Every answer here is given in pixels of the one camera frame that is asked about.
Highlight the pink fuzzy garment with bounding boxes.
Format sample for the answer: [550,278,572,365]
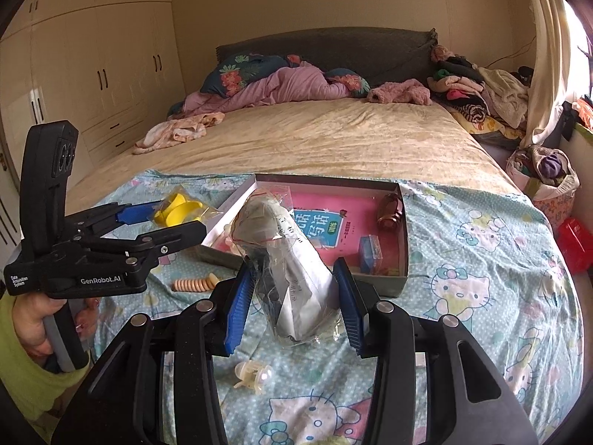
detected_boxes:
[367,79,434,106]

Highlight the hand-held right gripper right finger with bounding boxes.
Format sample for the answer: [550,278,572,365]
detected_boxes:
[332,257,540,445]

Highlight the red box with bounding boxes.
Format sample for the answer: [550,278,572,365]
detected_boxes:
[556,217,593,273]

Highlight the person's left forearm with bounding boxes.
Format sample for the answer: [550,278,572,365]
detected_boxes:
[0,294,93,432]

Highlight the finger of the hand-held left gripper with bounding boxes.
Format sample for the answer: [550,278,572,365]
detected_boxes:
[64,201,162,238]
[90,220,208,290]

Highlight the white flower hair clip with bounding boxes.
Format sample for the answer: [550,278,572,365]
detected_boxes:
[233,360,274,395]

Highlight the printed cartoon cat blanket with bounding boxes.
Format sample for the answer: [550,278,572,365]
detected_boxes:
[90,169,585,445]

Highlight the cream wardrobe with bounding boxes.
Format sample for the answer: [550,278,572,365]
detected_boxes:
[0,0,186,251]

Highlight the grey headboard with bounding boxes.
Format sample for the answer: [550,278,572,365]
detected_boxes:
[215,28,438,89]

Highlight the bagged yellow hoop earrings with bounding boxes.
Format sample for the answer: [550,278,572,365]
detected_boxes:
[153,190,223,229]

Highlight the cream floral garment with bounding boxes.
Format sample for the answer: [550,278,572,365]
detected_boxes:
[133,111,225,156]

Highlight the bag of clothes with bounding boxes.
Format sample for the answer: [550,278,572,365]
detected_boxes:
[506,145,581,223]

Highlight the pink book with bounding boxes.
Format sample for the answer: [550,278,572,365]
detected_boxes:
[273,185,404,276]

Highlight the pink quilt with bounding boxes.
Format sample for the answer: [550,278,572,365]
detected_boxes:
[169,66,346,116]

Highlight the dark floral pillow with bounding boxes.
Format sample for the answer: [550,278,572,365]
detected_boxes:
[200,53,371,100]

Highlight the pile of clothes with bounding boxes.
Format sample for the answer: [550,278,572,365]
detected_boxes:
[428,45,538,137]

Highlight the colourful cloth heap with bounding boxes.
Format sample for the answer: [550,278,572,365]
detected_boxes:
[563,96,593,131]

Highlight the person's left hand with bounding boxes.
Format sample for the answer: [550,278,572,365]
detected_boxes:
[11,294,100,360]

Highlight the grey cardboard box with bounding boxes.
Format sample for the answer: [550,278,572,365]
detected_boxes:
[195,174,411,298]

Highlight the cream curtain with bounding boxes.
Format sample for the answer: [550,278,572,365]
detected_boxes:
[519,0,589,149]

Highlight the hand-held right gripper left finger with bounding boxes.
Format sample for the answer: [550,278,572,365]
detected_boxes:
[51,260,258,445]

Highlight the clear bag with white paper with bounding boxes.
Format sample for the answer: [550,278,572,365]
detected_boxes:
[229,192,341,346]

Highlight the beige bedsheet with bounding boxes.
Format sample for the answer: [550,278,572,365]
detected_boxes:
[69,97,524,195]

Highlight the small blue box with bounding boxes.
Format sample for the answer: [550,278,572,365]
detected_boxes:
[360,235,383,274]

